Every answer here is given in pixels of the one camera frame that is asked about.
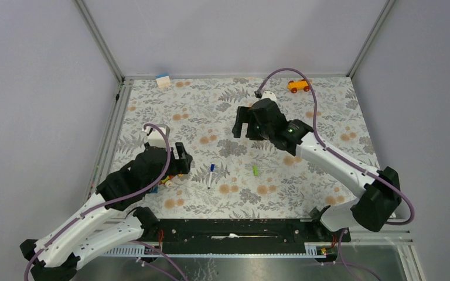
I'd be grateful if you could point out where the orange toy car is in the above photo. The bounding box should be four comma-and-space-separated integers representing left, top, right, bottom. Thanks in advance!
287, 79, 312, 94

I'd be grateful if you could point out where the white block with blue top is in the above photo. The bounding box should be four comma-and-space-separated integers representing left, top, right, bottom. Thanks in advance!
155, 73, 172, 89

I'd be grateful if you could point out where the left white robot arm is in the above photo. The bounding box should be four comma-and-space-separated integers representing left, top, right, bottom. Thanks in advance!
20, 142, 193, 280

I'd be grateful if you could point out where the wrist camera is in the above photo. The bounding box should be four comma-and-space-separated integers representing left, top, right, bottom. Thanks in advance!
254, 90, 277, 102
143, 125, 171, 149

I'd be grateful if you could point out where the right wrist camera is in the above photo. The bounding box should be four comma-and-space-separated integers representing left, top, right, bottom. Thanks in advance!
254, 90, 277, 102

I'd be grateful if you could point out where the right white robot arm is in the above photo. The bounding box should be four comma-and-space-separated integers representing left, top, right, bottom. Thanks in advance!
232, 98, 401, 241

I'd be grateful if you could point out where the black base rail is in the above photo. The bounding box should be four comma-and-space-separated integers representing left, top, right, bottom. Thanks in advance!
139, 219, 351, 255

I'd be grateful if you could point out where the floral patterned table mat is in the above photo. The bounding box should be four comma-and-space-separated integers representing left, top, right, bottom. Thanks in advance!
111, 73, 379, 218

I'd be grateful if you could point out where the red yellow toy brick car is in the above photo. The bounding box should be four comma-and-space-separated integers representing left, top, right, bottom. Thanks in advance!
159, 174, 185, 187

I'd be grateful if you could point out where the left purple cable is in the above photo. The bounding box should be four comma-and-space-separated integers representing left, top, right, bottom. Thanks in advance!
23, 123, 172, 281

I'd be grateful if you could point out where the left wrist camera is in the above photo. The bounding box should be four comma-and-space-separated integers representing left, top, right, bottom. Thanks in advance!
143, 125, 171, 149

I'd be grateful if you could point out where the white pen with blue tip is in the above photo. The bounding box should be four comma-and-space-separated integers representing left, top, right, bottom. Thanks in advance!
207, 170, 213, 190

